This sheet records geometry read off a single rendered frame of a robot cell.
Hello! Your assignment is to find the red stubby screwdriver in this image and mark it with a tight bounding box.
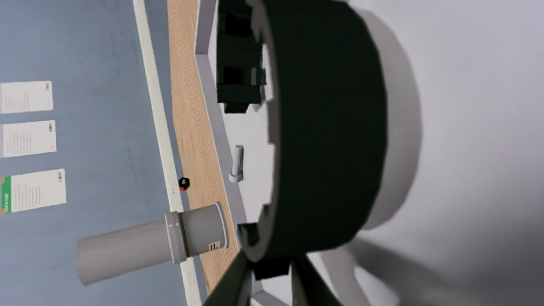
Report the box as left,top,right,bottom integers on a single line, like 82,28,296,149
178,177,190,191

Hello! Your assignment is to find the black clamp ring half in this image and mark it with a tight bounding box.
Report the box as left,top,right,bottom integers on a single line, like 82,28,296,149
216,0,388,281

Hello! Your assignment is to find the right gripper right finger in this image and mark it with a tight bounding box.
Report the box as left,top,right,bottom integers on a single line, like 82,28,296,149
291,254,343,306

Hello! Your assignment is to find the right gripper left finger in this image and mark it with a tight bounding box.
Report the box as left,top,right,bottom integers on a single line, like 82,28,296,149
202,247,253,306

